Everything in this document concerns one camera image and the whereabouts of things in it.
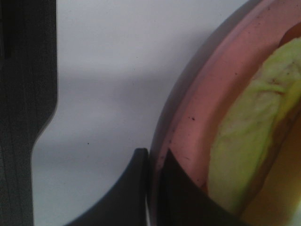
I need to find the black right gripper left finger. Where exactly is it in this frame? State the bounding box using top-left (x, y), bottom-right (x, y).
top-left (68, 148), bottom-right (149, 226)

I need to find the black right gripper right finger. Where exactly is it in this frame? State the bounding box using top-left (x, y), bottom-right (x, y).
top-left (157, 150), bottom-right (247, 226)

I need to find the sandwich with lettuce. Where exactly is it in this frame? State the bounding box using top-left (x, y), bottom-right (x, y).
top-left (206, 30), bottom-right (301, 226)

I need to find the pink round plate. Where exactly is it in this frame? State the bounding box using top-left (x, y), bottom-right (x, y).
top-left (147, 0), bottom-right (301, 226)

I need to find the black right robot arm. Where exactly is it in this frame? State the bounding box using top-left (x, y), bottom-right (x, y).
top-left (0, 0), bottom-right (256, 226)

